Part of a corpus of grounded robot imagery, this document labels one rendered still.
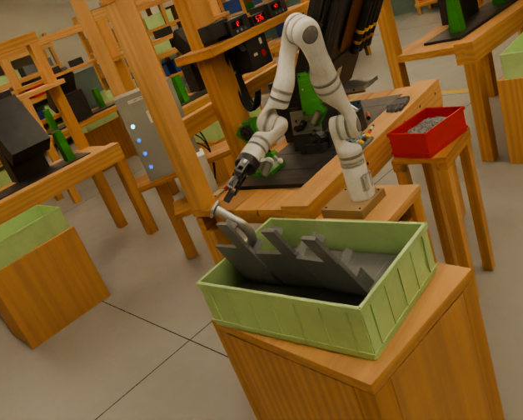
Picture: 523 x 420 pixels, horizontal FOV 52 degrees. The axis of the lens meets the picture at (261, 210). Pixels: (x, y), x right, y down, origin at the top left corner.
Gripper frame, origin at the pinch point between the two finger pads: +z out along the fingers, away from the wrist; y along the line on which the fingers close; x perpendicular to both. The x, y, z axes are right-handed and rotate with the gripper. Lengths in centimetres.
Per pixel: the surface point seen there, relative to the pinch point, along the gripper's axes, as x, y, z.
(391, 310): 56, 14, 15
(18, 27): -670, -744, -511
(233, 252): 9.6, -12.5, 11.4
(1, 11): -701, -716, -507
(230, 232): 6.7, -0.1, 11.4
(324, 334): 44, 5, 27
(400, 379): 66, 9, 29
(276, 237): 19.7, 12.9, 12.2
